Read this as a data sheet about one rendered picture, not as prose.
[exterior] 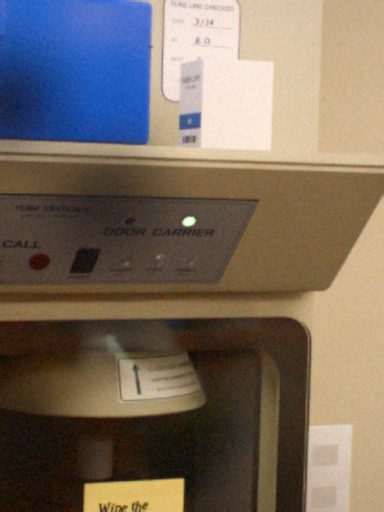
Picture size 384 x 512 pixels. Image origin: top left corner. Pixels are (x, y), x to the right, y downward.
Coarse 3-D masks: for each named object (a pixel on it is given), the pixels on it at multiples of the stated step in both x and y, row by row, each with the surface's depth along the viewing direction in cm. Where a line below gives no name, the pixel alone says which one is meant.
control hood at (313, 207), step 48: (0, 144) 80; (48, 144) 82; (96, 144) 83; (0, 192) 83; (48, 192) 84; (96, 192) 85; (144, 192) 86; (192, 192) 88; (240, 192) 89; (288, 192) 90; (336, 192) 92; (240, 240) 93; (288, 240) 94; (336, 240) 96; (0, 288) 90; (48, 288) 91; (96, 288) 93; (144, 288) 94; (192, 288) 96; (240, 288) 97; (288, 288) 99
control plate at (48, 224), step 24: (0, 216) 84; (24, 216) 85; (48, 216) 85; (72, 216) 86; (96, 216) 87; (120, 216) 87; (144, 216) 88; (168, 216) 89; (216, 216) 90; (240, 216) 91; (0, 240) 86; (24, 240) 87; (48, 240) 87; (72, 240) 88; (96, 240) 88; (120, 240) 89; (144, 240) 90; (168, 240) 91; (192, 240) 91; (216, 240) 92; (0, 264) 88; (24, 264) 88; (72, 264) 90; (96, 264) 90; (120, 264) 91; (144, 264) 92; (168, 264) 93; (216, 264) 94
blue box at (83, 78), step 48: (0, 0) 81; (48, 0) 82; (96, 0) 83; (0, 48) 81; (48, 48) 82; (96, 48) 83; (144, 48) 84; (0, 96) 81; (48, 96) 82; (96, 96) 83; (144, 96) 85; (144, 144) 85
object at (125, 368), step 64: (64, 320) 94; (128, 320) 95; (192, 320) 97; (256, 320) 99; (0, 384) 92; (64, 384) 94; (128, 384) 96; (192, 384) 98; (256, 384) 100; (0, 448) 92; (64, 448) 94; (128, 448) 96; (192, 448) 98; (256, 448) 100
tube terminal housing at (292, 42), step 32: (160, 0) 96; (256, 0) 99; (288, 0) 100; (320, 0) 102; (160, 32) 96; (256, 32) 100; (288, 32) 101; (320, 32) 102; (160, 64) 97; (288, 64) 101; (160, 96) 97; (288, 96) 101; (160, 128) 97; (288, 128) 101; (0, 320) 93
